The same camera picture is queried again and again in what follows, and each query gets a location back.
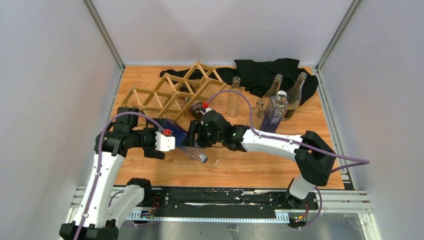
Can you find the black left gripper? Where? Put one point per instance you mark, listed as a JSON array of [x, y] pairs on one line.
[[151, 150]]

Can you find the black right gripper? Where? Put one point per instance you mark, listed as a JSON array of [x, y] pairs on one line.
[[196, 127]]

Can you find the dark brown wine bottle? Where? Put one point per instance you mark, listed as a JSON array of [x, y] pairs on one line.
[[197, 110]]

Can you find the blue labelled clear bottle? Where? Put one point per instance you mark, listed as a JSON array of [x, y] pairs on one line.
[[190, 152]]

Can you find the small clear glass bottle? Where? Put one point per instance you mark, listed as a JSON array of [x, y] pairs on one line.
[[233, 98]]

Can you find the clear bottle with black label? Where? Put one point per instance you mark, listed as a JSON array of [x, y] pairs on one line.
[[273, 90]]

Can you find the clear bottle with silver label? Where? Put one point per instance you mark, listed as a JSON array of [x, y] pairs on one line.
[[295, 95]]

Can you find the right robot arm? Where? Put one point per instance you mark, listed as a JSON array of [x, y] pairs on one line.
[[313, 156]]

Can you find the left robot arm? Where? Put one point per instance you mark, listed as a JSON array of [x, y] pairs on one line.
[[98, 216]]

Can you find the wooden lattice wine rack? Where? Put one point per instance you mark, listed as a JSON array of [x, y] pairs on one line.
[[173, 96]]

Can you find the black cloth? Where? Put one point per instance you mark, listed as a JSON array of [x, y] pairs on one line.
[[257, 77]]

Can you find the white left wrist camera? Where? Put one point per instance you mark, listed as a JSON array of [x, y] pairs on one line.
[[164, 141]]

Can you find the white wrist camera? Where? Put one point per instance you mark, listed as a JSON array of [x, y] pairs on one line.
[[164, 141], [207, 111]]

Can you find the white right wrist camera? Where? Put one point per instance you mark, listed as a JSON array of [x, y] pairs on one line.
[[207, 111]]

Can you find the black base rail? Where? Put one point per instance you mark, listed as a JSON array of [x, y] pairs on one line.
[[215, 204]]

